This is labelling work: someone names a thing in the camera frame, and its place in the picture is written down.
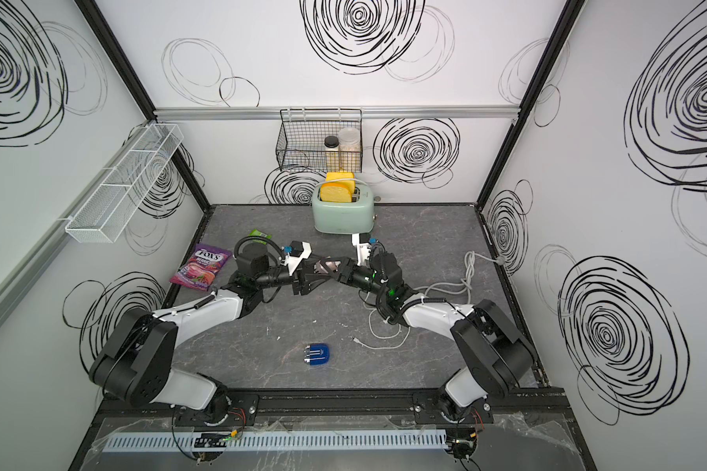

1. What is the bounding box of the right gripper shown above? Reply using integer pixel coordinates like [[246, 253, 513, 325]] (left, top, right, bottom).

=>
[[323, 257, 391, 302]]

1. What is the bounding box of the white power strip cord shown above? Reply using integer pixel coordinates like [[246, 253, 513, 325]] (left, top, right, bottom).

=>
[[411, 249, 502, 298]]

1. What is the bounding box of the green candy packet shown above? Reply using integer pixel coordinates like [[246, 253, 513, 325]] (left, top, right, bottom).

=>
[[249, 229, 272, 243]]

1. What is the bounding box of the white lid plastic jar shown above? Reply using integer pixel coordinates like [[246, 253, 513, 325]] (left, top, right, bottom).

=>
[[338, 127, 361, 173]]

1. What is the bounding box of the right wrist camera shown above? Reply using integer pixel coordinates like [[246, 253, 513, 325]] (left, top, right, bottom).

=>
[[352, 233, 376, 266]]

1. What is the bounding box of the purple Fox's candy bag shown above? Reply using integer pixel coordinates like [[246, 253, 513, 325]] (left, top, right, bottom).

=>
[[170, 243, 233, 292]]

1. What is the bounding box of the white USB charging cable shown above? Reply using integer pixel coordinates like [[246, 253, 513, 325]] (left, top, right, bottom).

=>
[[352, 290, 414, 353]]

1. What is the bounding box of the grey slotted cable duct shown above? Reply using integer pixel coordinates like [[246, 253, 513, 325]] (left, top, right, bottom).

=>
[[102, 430, 448, 455]]

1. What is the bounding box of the dark lid spice jar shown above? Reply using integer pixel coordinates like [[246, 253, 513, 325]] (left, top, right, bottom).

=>
[[324, 135, 341, 173]]

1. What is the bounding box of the white wire wall shelf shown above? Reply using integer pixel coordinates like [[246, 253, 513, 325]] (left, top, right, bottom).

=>
[[65, 122, 183, 243]]

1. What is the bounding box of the mint green toaster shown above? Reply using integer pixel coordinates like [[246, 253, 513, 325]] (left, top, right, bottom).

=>
[[311, 180, 375, 236]]

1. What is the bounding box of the black wire basket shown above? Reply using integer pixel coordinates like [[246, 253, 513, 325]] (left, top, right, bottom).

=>
[[275, 108, 363, 173]]

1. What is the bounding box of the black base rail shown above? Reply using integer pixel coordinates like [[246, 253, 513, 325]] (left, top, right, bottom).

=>
[[92, 388, 573, 430]]

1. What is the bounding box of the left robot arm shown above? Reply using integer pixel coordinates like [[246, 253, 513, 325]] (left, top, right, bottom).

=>
[[88, 235, 332, 413]]

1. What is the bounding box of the pink USB charger adapter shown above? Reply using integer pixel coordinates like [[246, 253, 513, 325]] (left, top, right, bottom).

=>
[[319, 260, 340, 276]]

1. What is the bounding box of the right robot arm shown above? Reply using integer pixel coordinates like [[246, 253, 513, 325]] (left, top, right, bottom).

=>
[[336, 252, 538, 410]]

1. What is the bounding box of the yellow sponge toast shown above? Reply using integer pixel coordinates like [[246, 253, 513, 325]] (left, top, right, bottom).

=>
[[319, 172, 355, 203]]

